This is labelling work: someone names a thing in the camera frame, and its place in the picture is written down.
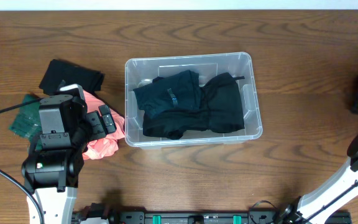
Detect green folded cloth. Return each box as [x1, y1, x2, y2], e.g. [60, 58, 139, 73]
[9, 102, 42, 142]

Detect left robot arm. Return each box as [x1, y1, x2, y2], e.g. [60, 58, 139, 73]
[22, 95, 116, 223]

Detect clear plastic storage bin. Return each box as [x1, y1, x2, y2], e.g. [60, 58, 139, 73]
[125, 52, 263, 149]

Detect black folded cloth left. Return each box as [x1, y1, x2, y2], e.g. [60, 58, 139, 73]
[39, 59, 104, 95]

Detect pink crumpled cloth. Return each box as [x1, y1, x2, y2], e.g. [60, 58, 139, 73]
[83, 90, 125, 160]

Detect large black garment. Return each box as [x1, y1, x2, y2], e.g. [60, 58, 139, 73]
[142, 73, 245, 140]

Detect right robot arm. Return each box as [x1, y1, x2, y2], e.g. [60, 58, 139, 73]
[273, 91, 358, 223]

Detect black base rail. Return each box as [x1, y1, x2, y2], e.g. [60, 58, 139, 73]
[73, 200, 352, 224]

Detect dark navy cloth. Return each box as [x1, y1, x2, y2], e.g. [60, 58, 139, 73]
[134, 70, 202, 118]

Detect left black cable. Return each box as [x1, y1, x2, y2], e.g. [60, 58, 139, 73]
[0, 98, 46, 224]

